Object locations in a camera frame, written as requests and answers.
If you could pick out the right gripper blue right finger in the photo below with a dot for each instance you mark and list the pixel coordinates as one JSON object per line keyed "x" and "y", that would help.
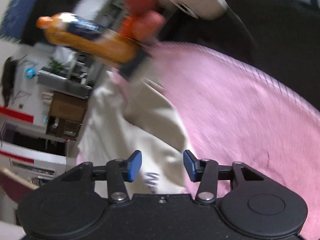
{"x": 193, "y": 166}

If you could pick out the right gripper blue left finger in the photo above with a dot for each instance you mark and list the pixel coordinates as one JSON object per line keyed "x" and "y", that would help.
{"x": 130, "y": 167}

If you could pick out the cream white garment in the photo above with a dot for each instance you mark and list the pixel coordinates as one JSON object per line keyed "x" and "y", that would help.
{"x": 124, "y": 117}

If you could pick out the pink bed sheet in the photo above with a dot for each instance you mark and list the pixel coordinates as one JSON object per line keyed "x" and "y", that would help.
{"x": 235, "y": 112}

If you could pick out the brown wooden cabinet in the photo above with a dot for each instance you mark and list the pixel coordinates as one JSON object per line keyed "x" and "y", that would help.
{"x": 65, "y": 116}

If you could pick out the grey tv stand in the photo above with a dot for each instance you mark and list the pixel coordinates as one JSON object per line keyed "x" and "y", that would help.
{"x": 82, "y": 74}

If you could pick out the green potted plant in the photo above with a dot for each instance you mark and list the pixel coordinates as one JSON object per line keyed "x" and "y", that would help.
{"x": 56, "y": 67}

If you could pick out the blue globe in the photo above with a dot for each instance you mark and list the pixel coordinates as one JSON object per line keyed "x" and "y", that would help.
{"x": 30, "y": 73}

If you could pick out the red orange plush toy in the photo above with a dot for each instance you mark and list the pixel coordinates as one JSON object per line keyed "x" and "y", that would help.
{"x": 143, "y": 23}

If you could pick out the orange giraffe plush toy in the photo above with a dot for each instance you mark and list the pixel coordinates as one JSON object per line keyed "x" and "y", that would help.
{"x": 72, "y": 31}

